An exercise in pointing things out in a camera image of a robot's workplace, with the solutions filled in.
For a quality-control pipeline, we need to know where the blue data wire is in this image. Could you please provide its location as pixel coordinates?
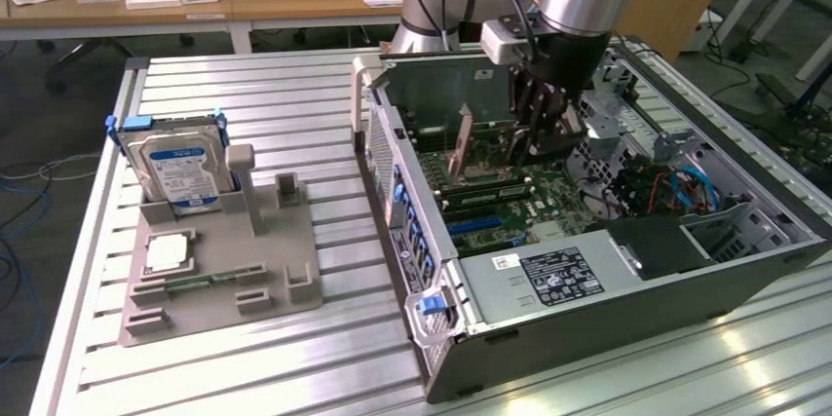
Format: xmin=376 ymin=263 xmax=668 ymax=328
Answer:
xmin=672 ymin=167 xmax=723 ymax=215

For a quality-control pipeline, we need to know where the blue expansion slot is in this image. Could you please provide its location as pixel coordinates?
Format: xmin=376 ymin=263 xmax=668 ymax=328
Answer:
xmin=447 ymin=216 xmax=503 ymax=237

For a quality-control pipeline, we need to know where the grey plastic parts rack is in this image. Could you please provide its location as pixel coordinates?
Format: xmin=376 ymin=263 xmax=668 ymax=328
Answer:
xmin=116 ymin=143 xmax=325 ymax=349

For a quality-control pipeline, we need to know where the silver metal drive cage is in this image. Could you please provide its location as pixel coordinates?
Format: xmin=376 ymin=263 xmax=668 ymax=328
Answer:
xmin=571 ymin=53 xmax=657 ymax=169

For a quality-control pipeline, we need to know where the open black PC case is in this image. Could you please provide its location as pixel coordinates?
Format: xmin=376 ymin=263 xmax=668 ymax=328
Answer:
xmin=349 ymin=35 xmax=832 ymax=405

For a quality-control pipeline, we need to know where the graphics card with metal bracket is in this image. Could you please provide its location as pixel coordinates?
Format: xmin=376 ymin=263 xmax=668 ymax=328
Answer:
xmin=445 ymin=102 xmax=535 ymax=182

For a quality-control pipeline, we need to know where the CPU socket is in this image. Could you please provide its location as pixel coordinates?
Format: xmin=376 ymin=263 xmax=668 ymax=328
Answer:
xmin=461 ymin=161 xmax=508 ymax=186

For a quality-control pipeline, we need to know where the installed dark RAM stick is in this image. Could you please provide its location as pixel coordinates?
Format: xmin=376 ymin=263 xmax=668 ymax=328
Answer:
xmin=436 ymin=180 xmax=532 ymax=199
xmin=441 ymin=190 xmax=536 ymax=212

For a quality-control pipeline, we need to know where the green motherboard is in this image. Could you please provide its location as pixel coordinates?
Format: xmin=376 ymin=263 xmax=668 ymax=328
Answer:
xmin=401 ymin=118 xmax=619 ymax=256

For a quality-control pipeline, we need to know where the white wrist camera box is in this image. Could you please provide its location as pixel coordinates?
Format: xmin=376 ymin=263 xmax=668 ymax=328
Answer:
xmin=480 ymin=14 xmax=543 ymax=65

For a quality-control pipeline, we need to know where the grey power supply unit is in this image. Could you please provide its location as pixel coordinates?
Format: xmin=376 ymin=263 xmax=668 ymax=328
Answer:
xmin=453 ymin=230 xmax=643 ymax=334

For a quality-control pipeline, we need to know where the silver chipset heat sink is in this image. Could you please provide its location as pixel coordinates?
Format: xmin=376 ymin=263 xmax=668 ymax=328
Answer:
xmin=531 ymin=220 xmax=568 ymax=243

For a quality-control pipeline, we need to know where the black cable behind case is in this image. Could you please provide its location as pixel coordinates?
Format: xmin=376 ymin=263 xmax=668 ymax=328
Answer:
xmin=609 ymin=33 xmax=657 ymax=55

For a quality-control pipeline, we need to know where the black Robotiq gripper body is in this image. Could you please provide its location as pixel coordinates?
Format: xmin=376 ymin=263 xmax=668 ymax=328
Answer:
xmin=517 ymin=28 xmax=617 ymax=96

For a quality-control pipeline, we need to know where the green RAM stick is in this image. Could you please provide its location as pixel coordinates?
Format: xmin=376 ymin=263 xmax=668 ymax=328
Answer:
xmin=165 ymin=273 xmax=239 ymax=290

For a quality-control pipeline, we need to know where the hard disk in blue carrier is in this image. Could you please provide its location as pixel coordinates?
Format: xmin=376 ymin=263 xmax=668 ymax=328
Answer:
xmin=104 ymin=111 xmax=236 ymax=216

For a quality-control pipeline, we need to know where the silver CPU chip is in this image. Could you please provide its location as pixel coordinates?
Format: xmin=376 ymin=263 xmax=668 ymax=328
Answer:
xmin=143 ymin=235 xmax=191 ymax=275

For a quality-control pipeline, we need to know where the silver disk bay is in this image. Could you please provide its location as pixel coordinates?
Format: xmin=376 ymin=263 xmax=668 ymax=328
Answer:
xmin=679 ymin=201 xmax=789 ymax=264

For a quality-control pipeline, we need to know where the black plastic shroud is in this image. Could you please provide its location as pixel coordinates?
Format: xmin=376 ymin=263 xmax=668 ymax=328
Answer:
xmin=607 ymin=214 xmax=716 ymax=281

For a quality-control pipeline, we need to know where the red wire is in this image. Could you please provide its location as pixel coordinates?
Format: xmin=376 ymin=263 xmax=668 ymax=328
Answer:
xmin=649 ymin=171 xmax=679 ymax=212

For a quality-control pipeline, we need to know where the blue floor cable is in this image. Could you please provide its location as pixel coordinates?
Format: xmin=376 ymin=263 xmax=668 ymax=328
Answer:
xmin=0 ymin=176 xmax=57 ymax=368

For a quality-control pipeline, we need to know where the blue case latch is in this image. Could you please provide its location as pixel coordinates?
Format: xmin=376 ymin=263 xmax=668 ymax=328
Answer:
xmin=415 ymin=294 xmax=451 ymax=319

